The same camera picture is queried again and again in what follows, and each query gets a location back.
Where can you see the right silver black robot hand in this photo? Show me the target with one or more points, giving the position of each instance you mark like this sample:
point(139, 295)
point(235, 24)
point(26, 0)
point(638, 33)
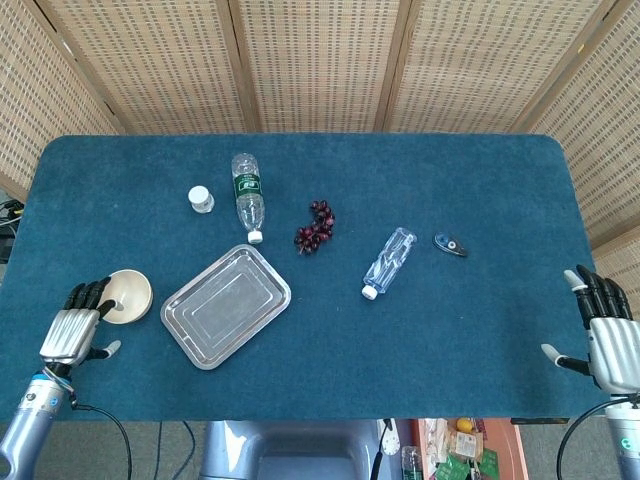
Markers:
point(611, 350)

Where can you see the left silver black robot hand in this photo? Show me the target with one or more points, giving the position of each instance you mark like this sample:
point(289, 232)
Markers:
point(70, 332)

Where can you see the white bowl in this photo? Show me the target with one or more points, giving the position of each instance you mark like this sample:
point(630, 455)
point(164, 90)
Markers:
point(128, 296)

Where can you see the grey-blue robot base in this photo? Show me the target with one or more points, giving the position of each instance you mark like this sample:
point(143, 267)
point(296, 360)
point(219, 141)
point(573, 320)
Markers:
point(292, 450)

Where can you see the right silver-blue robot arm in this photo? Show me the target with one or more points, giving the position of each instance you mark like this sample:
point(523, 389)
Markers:
point(626, 432)

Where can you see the rectangular metal tray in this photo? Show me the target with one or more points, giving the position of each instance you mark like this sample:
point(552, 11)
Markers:
point(225, 306)

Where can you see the yellow fruit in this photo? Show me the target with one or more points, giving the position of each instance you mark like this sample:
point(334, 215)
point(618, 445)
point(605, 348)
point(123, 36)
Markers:
point(464, 425)

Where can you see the orange box of snacks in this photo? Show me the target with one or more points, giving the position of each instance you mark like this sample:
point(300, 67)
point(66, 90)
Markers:
point(467, 450)

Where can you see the small white-lid jar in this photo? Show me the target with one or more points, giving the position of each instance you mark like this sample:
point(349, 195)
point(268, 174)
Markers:
point(200, 199)

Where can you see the blue correction tape dispenser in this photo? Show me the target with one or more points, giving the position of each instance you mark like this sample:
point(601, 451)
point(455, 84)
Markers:
point(451, 245)

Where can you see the green-label clear plastic bottle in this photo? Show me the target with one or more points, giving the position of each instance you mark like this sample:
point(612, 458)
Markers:
point(248, 192)

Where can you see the small clear bottle in box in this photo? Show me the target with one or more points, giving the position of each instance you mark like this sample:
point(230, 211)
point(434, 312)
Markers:
point(411, 462)

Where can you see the unlabelled clear plastic bottle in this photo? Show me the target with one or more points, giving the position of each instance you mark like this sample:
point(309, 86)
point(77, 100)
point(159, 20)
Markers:
point(390, 261)

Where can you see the blue felt table cover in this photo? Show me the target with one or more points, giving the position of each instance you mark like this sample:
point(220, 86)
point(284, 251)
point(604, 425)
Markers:
point(320, 280)

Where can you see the dark red grape bunch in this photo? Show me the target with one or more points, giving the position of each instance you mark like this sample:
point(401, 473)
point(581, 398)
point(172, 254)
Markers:
point(316, 228)

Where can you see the woven bamboo folding screen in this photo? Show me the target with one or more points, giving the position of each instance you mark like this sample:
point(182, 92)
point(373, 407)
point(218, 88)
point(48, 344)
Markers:
point(320, 65)

